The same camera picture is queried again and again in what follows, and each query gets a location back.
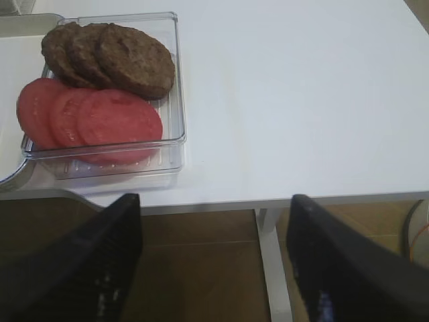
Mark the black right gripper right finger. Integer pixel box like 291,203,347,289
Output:
287,195,428,321

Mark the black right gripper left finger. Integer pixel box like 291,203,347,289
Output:
1,193,141,321

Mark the white table leg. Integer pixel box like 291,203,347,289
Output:
255,208,293,322

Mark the red tomato slice front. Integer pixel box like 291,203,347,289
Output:
76,89,163,146

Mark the red tomato slice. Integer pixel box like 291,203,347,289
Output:
16,78,70,150
49,88,95,148
76,89,163,146

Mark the red tomato slice middle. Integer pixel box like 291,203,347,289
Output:
49,88,95,148

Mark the clear patty and tomato container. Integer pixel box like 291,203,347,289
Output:
21,12,186,180

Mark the red tomato slice back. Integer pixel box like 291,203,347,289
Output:
16,78,70,150

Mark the brown patty back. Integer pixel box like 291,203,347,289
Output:
41,22,96,89

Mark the brown patty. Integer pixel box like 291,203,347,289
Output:
95,23,175,99
41,22,96,89
66,23,114,89

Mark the brown patty front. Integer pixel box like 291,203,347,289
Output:
95,23,175,99

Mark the brown patty middle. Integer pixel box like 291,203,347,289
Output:
66,23,114,89

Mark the white metal tray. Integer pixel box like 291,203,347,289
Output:
1,13,63,193

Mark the orange cable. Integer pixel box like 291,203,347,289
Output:
408,223,429,261

